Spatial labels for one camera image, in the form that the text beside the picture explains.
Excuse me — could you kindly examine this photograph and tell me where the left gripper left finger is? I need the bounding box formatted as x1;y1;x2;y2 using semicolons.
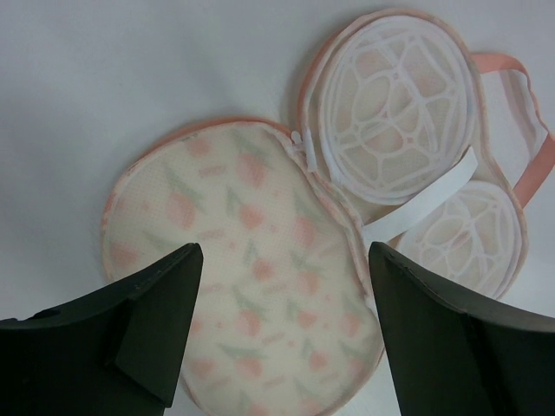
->
1;244;203;415

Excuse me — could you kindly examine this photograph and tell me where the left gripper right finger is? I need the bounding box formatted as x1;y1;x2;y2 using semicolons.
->
369;242;554;415

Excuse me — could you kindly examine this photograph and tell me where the floral mesh laundry bag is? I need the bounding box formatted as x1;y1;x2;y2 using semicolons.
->
102;8;554;415

